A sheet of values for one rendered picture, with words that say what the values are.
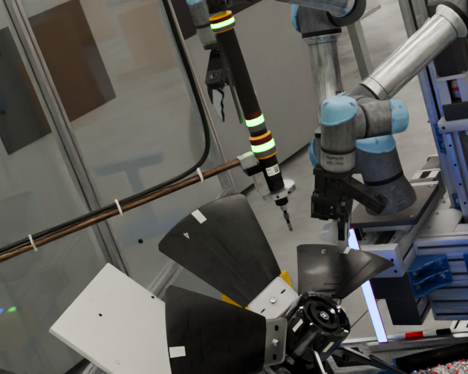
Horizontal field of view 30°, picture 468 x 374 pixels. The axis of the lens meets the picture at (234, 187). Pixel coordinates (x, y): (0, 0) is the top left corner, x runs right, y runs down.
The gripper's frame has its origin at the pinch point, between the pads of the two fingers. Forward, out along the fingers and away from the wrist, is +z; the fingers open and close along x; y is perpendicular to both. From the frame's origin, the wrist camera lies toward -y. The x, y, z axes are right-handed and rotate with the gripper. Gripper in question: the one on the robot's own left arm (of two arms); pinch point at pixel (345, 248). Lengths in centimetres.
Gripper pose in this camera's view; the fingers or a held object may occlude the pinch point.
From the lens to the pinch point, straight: 198.8
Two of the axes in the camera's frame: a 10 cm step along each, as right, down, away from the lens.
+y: -9.5, -1.0, 2.9
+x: -3.1, 4.1, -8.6
